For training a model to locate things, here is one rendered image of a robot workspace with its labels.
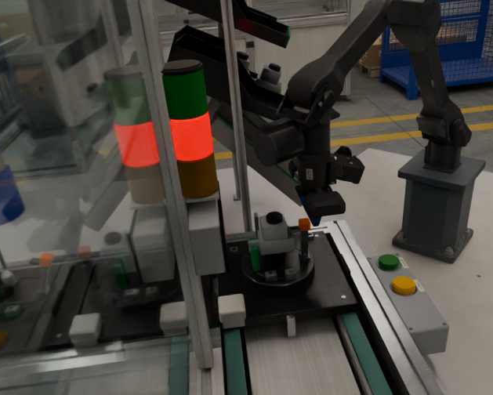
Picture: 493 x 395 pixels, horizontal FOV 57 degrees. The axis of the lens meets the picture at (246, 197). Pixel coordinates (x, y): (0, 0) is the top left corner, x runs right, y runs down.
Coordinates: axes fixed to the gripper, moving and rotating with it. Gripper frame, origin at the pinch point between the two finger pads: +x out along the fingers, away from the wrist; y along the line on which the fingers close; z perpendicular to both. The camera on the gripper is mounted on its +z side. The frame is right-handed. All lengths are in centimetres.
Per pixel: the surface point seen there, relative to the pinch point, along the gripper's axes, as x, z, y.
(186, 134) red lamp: -25.1, -19.1, -21.6
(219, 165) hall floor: 110, -20, 272
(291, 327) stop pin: 14.8, -7.5, -13.4
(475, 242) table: 24, 42, 15
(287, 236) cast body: 3.4, -5.7, -2.3
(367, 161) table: 24, 33, 67
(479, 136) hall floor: 113, 199, 268
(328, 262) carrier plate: 12.6, 2.3, 0.4
